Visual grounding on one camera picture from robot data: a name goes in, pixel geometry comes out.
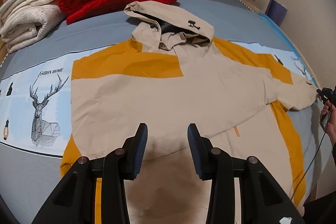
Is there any beige and orange hoodie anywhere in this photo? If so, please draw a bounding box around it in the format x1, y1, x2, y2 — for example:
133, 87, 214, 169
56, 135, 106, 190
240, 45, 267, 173
60, 1, 316, 223

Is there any purple folder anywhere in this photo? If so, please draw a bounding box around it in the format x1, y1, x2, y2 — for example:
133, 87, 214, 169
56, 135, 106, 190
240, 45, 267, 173
265, 0, 288, 27

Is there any right hand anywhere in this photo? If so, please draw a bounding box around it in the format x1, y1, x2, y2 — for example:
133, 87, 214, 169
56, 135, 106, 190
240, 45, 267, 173
320, 101, 336, 146

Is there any cream folded blanket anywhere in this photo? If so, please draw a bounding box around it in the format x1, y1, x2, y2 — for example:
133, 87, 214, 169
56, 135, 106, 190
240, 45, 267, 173
1, 0, 65, 53

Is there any black cable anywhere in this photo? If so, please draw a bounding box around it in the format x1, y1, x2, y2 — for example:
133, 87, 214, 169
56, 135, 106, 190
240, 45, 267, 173
290, 131, 328, 201

